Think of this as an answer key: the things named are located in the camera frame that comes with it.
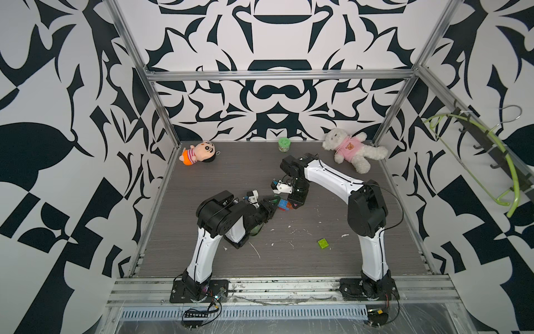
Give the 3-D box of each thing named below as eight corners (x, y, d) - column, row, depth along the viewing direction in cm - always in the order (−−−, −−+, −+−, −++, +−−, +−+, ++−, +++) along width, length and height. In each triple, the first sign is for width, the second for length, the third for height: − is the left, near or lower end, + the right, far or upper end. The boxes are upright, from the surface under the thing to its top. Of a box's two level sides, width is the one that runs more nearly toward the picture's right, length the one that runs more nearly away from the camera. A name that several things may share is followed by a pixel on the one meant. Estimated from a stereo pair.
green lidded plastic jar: (278, 152, 116) (278, 147, 114) (277, 141, 122) (278, 136, 119) (290, 152, 116) (290, 147, 114) (289, 141, 122) (289, 136, 119)
